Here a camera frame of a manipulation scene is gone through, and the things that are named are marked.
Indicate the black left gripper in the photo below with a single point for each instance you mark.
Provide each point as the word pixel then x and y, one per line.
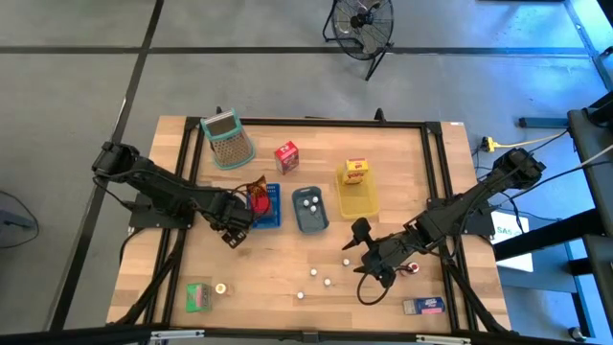
pixel 232 215

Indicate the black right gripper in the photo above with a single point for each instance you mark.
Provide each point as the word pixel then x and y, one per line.
pixel 383 256

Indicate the red-lidded patterned paprika tin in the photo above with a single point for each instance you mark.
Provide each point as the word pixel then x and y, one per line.
pixel 261 206

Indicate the brown taco seasoning packet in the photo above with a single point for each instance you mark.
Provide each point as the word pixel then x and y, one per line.
pixel 257 188

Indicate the blue-label dropper bottle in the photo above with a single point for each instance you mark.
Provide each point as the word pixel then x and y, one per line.
pixel 313 271

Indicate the yellow Corn Pops box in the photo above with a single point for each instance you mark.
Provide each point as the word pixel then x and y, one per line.
pixel 355 171

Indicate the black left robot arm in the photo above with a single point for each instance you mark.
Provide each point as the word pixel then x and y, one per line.
pixel 158 184

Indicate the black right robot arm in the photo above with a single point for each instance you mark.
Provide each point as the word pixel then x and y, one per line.
pixel 469 206

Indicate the yellow translucent plastic bin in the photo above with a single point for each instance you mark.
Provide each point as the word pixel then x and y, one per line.
pixel 359 206

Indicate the blue plastic basket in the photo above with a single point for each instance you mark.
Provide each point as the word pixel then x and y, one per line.
pixel 274 215

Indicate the grey plastic bin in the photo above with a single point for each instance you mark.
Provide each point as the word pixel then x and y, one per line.
pixel 311 223

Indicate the spice bottle pale yellow lid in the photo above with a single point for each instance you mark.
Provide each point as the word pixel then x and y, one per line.
pixel 220 288

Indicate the red Froot Loops box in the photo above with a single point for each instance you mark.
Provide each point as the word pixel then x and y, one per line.
pixel 286 155

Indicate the black dropper bottle white label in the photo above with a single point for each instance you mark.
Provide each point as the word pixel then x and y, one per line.
pixel 300 294

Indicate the green Apple Jacks box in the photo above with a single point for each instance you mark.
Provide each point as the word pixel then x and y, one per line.
pixel 198 297

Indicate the blue rectangular food box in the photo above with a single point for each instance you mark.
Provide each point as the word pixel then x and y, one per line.
pixel 426 305

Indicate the white paper sign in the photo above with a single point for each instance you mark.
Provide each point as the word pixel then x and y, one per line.
pixel 512 249

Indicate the yellow power plug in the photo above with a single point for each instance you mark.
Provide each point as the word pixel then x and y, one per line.
pixel 488 143

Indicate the black steel beam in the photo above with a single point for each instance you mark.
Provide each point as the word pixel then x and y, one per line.
pixel 551 235

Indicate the black aluminium crossbar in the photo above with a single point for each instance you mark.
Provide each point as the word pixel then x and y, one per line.
pixel 72 335

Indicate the blue steel bar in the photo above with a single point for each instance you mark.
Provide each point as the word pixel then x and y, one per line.
pixel 541 122

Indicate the black floor fan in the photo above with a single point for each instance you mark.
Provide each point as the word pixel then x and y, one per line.
pixel 361 21

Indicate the grey office chair base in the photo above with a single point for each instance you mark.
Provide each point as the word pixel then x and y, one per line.
pixel 14 223

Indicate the blue steel leg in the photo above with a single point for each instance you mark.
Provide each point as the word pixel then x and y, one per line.
pixel 582 287

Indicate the black castor wheel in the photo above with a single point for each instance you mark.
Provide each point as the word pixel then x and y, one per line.
pixel 577 334

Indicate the dark grey side table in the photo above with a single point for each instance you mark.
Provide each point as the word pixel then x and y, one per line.
pixel 596 144

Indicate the silver aluminium bracket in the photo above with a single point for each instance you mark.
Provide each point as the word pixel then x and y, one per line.
pixel 177 334
pixel 443 339

